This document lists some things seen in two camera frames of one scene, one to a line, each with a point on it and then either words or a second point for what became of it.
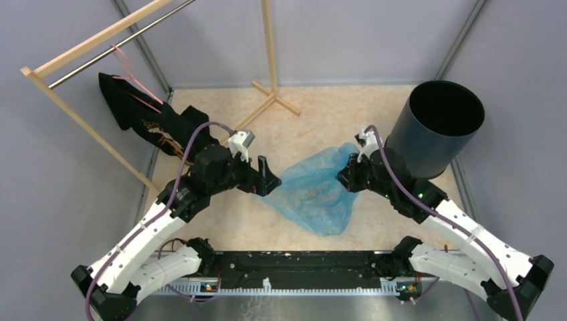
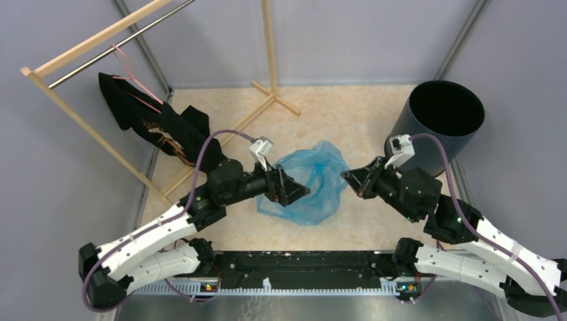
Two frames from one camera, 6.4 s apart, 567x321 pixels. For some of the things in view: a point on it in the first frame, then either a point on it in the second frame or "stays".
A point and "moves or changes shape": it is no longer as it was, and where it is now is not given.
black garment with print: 164,126 stays
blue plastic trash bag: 310,192 moves or changes shape
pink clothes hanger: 131,77 stays
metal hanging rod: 79,69 stays
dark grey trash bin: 434,127 stays
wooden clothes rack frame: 31,70 stays
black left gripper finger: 263,168 to 285,178
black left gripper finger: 261,182 to 291,191
